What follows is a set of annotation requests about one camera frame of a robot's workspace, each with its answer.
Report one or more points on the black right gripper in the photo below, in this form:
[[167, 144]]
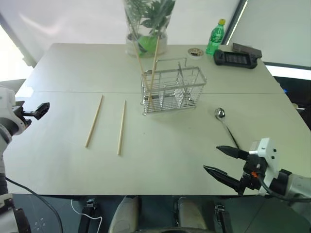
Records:
[[251, 173]]

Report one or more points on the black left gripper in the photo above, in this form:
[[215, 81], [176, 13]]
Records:
[[18, 112]]

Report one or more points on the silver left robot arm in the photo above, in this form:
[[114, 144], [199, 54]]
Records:
[[3, 145]]

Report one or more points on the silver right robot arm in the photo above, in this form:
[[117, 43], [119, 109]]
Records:
[[295, 188]]

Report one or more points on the wooden chopstick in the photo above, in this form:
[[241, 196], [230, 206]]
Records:
[[139, 61], [121, 127], [94, 121], [153, 64]]

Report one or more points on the black table leg clamp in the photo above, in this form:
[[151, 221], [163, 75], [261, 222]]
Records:
[[223, 218], [87, 216]]

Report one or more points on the grey rounded robot foot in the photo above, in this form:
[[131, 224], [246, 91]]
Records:
[[190, 216], [122, 216]]

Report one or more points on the black handheld game console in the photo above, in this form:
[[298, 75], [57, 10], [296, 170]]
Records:
[[234, 59]]

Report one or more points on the dark rectangular box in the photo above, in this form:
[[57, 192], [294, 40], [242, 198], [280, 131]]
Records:
[[247, 49]]

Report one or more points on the clear glass vase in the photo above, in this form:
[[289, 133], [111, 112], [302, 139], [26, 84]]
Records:
[[147, 49]]

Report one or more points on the green plastic soda bottle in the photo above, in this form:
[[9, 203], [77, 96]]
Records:
[[215, 38]]

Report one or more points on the green leafy plant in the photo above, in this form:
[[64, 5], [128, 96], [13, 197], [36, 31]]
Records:
[[155, 14]]

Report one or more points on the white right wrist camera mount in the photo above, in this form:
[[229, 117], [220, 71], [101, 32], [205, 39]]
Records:
[[268, 155]]

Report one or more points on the dark window frame post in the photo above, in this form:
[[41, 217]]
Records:
[[234, 21]]

